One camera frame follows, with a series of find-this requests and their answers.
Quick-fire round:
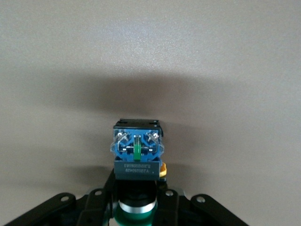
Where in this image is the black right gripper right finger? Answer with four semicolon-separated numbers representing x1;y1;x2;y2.
152;180;250;226

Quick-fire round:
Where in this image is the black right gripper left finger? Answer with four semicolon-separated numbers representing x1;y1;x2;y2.
4;168;118;226

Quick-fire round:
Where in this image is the green push button blue block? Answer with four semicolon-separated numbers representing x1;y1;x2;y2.
109;118;168;226

